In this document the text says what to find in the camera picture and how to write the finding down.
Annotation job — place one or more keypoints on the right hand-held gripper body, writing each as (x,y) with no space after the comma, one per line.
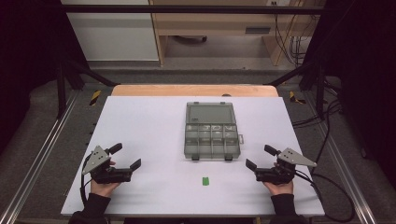
(275,174)

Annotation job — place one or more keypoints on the person's right hand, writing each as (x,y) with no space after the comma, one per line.
(280,188)

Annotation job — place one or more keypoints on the black frame strut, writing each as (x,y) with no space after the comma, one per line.
(90,73)
(299,73)

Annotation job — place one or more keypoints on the person's left hand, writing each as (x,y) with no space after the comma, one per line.
(104,188)

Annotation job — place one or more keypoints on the wooden desk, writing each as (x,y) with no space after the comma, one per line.
(218,23)

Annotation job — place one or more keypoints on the dark curtain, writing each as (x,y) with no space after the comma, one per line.
(28,56)
(367,77)

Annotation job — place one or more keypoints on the black horizontal frame bar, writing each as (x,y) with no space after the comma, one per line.
(186,9)

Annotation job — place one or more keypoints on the aluminium floor rail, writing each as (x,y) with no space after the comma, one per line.
(345,168)
(37,149)

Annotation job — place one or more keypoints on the wooden table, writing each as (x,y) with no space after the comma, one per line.
(174,90)

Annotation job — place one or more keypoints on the grey plastic compartment box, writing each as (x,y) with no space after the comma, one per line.
(211,132)

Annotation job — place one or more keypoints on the white cabinet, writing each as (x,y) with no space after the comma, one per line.
(115,37)

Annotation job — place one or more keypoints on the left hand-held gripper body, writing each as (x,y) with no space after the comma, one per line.
(107,175)

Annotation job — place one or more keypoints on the white table mat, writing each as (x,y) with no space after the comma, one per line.
(149,130)

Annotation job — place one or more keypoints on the small green part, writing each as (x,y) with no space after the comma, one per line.
(205,181)

